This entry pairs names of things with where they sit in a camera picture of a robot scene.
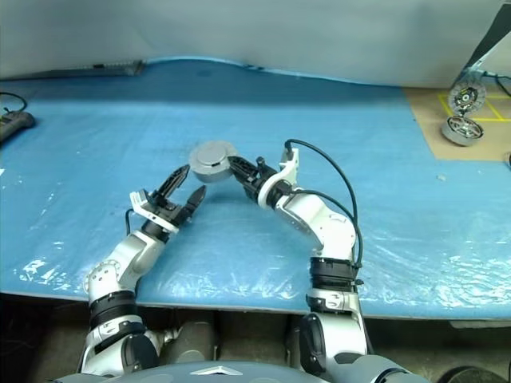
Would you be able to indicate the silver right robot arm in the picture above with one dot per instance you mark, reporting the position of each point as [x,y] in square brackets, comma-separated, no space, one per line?
[327,227]

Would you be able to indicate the brown cardboard sheet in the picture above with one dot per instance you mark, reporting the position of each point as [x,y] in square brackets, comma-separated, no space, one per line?
[427,119]

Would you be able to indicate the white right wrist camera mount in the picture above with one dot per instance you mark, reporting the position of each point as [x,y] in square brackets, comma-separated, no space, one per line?
[289,165]

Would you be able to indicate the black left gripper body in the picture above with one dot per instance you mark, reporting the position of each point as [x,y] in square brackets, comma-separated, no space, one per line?
[167,211]

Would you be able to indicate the silver motor housing with rotor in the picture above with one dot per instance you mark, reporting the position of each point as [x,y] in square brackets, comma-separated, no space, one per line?
[463,131]

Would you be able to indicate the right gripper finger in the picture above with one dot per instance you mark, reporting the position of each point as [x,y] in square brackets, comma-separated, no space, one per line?
[242,168]

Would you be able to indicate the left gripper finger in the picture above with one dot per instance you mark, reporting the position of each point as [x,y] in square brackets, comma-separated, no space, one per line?
[196,201]
[173,181]

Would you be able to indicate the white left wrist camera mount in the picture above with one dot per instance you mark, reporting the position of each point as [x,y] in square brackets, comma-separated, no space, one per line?
[139,202]

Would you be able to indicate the black and white stand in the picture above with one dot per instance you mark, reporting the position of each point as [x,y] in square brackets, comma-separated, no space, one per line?
[489,36]

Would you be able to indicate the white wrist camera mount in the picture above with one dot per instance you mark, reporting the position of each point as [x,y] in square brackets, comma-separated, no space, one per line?
[139,202]
[289,165]

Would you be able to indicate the grey robot torso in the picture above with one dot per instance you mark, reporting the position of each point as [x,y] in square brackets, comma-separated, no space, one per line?
[215,375]

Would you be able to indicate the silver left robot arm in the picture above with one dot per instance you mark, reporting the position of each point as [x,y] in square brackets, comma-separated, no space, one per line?
[131,251]

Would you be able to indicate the dark round base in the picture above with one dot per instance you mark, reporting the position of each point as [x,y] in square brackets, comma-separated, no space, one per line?
[471,377]

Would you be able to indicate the finned silver motor cover disc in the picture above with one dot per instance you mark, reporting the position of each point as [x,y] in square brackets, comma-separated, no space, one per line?
[211,153]
[465,97]

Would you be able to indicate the blue plastic table cover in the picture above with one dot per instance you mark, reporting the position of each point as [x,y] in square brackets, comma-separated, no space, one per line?
[279,119]

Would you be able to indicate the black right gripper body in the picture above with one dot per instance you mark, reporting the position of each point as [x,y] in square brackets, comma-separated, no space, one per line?
[255,181]

